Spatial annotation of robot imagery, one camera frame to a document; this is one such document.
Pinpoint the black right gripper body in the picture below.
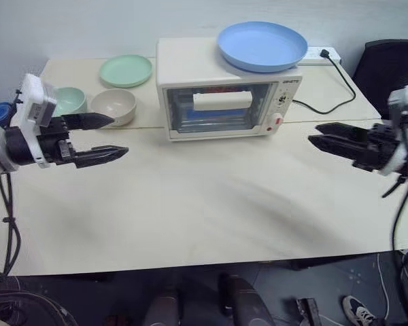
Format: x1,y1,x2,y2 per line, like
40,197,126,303
354,123,405,173

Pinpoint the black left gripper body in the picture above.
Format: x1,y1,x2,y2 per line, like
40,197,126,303
39,116,77,167

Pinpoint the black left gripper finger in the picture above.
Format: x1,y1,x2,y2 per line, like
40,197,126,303
61,112,115,131
73,145,130,170

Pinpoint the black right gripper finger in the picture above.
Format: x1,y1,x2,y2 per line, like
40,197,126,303
307,134,371,167
315,122,371,143

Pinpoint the cream toaster oven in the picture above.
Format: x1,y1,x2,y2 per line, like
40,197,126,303
155,37,304,143

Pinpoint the green plastic bowl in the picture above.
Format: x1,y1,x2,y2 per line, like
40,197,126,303
52,86,88,118

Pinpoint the beige plastic bowl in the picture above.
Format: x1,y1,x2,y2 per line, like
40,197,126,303
90,88,138,128

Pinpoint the green plastic plate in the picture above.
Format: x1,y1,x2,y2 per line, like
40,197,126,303
99,54,154,90

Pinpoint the black mesh office chair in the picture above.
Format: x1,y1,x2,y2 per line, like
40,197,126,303
351,38,408,120

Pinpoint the white power strip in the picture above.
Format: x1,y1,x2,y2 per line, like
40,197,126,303
296,46,342,67

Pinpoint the blue plastic plate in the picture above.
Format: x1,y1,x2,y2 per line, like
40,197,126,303
216,21,309,73

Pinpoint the white and black sneaker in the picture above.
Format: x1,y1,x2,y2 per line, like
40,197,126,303
342,295,379,326

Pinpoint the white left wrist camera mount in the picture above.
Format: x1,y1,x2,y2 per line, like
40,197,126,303
9,73,59,170

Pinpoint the black oven power cord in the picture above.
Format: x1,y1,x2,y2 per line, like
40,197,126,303
291,48,358,115

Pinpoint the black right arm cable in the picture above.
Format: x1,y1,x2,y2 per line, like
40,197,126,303
381,176,408,253

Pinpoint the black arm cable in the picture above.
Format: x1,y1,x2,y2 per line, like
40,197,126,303
0,171,22,276
381,176,408,253

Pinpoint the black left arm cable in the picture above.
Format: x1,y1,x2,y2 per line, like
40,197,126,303
0,171,22,276

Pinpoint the glass oven door with handle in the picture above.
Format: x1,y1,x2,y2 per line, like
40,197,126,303
161,81,277,135

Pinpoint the black cable bundle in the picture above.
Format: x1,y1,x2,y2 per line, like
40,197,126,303
0,274,80,326

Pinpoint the black floor bracket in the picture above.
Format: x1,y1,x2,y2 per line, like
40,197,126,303
294,297,323,326

